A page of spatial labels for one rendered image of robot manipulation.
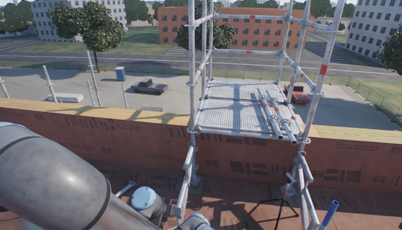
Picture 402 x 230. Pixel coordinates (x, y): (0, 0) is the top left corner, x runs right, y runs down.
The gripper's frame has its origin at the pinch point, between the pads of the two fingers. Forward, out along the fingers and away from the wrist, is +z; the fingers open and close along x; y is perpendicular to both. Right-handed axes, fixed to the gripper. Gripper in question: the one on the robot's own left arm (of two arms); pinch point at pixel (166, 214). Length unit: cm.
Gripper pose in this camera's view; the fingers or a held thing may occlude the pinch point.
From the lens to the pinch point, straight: 119.7
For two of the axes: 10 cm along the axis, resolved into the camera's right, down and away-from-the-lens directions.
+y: 1.1, -7.7, 6.3
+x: -9.8, 0.2, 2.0
